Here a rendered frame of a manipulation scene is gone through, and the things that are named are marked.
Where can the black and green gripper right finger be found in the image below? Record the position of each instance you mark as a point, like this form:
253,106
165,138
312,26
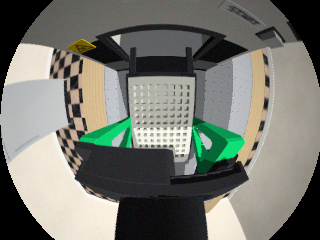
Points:
225,144

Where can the white well plate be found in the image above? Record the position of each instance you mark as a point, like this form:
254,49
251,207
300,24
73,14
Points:
159,101

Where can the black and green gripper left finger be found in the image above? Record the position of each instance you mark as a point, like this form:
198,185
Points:
105,135

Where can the grey flat base plate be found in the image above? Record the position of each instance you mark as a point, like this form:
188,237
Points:
223,99

